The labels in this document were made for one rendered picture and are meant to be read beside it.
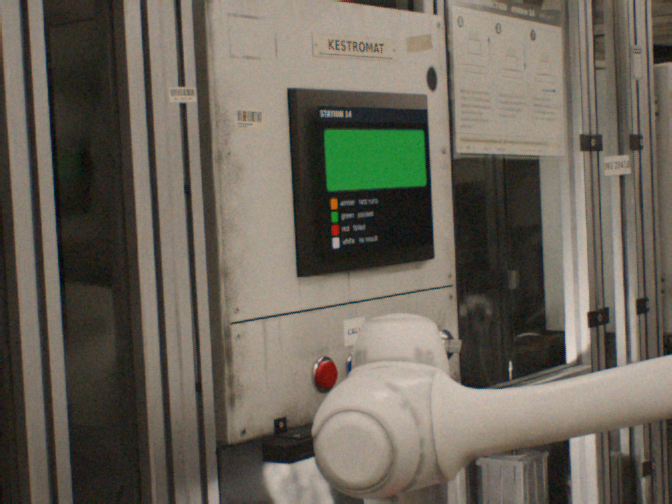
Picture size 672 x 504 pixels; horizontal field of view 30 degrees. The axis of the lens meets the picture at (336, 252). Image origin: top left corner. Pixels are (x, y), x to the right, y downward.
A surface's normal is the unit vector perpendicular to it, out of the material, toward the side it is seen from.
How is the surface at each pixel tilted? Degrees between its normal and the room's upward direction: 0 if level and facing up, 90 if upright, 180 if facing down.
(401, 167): 90
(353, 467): 90
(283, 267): 90
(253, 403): 90
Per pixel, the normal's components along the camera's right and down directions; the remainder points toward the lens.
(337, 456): -0.36, 0.07
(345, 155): 0.79, 0.00
